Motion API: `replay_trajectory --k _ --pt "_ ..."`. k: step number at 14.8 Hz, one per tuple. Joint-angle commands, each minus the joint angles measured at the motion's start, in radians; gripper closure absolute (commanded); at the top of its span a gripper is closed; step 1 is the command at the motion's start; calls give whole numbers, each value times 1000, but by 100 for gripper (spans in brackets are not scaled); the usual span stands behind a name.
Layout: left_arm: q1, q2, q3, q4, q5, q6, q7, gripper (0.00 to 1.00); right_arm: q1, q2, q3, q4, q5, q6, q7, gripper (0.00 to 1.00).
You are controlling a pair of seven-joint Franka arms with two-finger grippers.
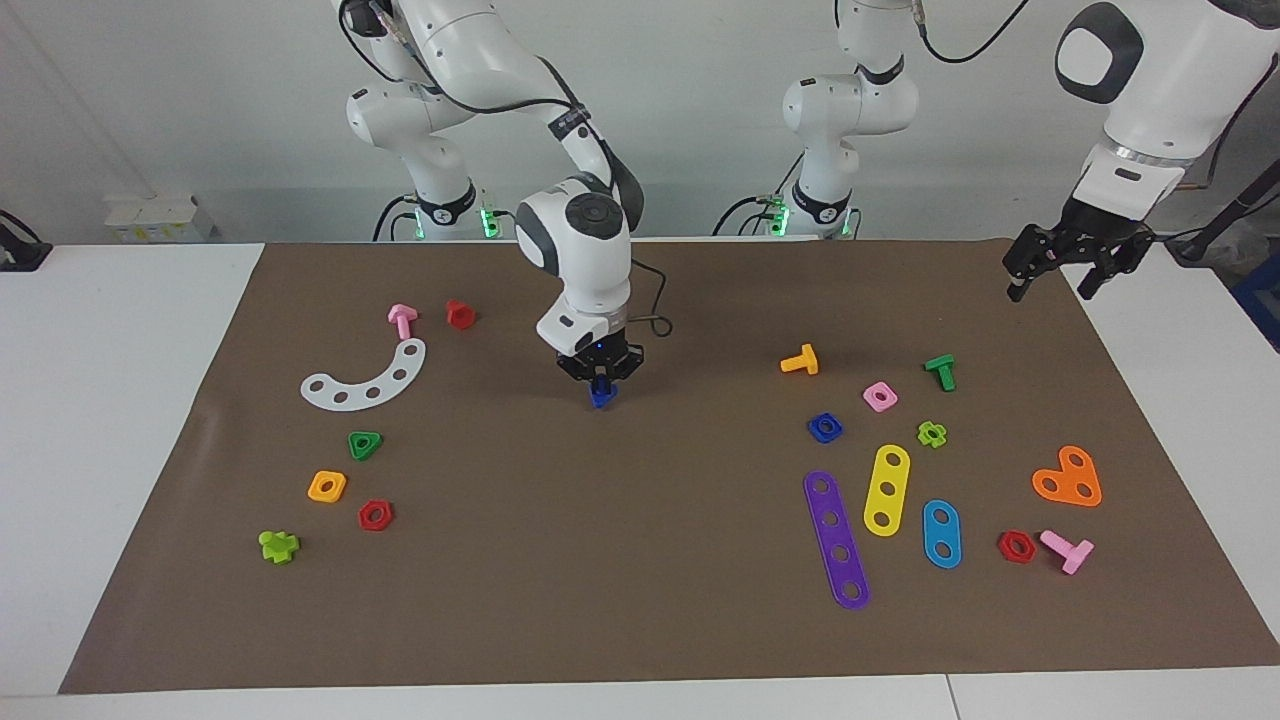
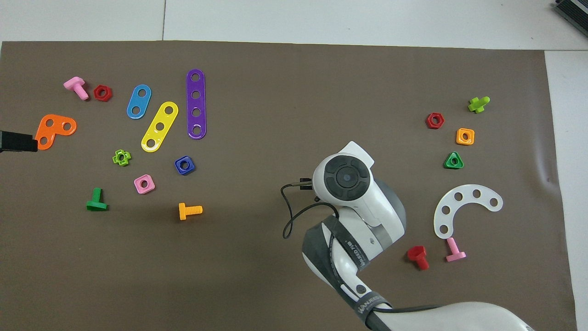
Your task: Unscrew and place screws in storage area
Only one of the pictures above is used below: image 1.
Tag black stand leg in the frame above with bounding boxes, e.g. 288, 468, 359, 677
1165, 160, 1280, 263

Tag blue crate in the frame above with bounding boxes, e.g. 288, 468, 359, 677
1232, 255, 1280, 351

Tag brown table mat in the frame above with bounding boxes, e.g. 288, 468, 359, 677
58, 238, 1280, 696

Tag orange heart-shaped plate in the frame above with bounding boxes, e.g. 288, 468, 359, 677
1031, 445, 1103, 508

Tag yellow three-hole plate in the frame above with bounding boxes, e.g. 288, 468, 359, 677
863, 444, 912, 538

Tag white curved five-hole plate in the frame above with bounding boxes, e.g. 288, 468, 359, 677
300, 337, 428, 412

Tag blue two-hole plate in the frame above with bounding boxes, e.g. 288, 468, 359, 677
921, 499, 963, 570

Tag large pink plastic screw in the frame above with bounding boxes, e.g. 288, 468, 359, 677
1039, 529, 1095, 576

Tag purple four-hole plate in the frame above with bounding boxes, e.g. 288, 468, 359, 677
803, 470, 871, 611

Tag black clamp device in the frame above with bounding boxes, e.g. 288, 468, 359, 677
0, 210, 53, 273

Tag left base black cables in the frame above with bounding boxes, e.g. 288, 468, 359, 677
712, 190, 801, 238

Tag base black cables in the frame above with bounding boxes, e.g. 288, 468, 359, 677
373, 195, 421, 241
712, 190, 801, 238

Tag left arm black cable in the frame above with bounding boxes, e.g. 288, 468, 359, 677
912, 0, 1280, 191

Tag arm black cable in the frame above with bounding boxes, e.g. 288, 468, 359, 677
338, 0, 673, 339
912, 0, 1280, 191

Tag right base black cables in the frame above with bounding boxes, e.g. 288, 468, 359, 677
373, 195, 421, 241

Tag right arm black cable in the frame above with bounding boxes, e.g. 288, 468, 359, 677
338, 0, 673, 339

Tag white box at wall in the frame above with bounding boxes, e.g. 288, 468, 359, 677
105, 193, 216, 243

